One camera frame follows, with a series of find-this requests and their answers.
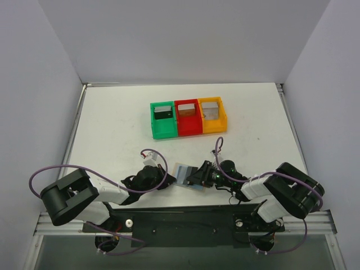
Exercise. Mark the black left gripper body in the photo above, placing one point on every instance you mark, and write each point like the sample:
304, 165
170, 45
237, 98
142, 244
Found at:
164, 177

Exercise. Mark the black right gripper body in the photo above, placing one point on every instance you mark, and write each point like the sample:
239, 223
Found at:
203, 172

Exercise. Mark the beige leather card holder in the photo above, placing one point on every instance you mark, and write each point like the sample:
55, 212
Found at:
192, 187

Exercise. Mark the grey credit card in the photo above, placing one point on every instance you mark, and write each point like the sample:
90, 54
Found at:
180, 174

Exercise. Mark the black credit card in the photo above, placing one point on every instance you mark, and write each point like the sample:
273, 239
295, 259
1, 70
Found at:
189, 171

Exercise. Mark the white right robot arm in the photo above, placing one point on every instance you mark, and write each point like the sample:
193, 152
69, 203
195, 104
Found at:
286, 191

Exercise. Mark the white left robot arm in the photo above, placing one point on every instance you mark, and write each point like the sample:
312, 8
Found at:
77, 196

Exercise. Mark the cards in yellow bin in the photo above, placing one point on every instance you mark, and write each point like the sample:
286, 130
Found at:
210, 110

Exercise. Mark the black cards in green bin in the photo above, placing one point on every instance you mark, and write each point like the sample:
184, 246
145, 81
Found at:
163, 112

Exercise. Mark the cards in red bin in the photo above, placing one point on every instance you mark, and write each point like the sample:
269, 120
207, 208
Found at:
186, 110

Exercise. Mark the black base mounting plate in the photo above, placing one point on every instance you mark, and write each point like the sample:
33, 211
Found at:
189, 226

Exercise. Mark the green plastic bin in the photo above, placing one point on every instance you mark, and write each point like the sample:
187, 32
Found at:
164, 128

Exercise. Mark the red plastic bin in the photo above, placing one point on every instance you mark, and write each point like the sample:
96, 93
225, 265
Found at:
189, 126

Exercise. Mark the yellow plastic bin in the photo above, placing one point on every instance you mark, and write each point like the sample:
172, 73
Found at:
214, 126

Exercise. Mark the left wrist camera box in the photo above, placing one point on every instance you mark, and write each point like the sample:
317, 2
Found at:
150, 159

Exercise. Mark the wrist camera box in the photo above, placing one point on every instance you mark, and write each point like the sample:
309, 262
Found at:
218, 155
150, 159

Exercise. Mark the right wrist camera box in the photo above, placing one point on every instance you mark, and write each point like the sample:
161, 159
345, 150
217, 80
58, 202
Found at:
218, 155

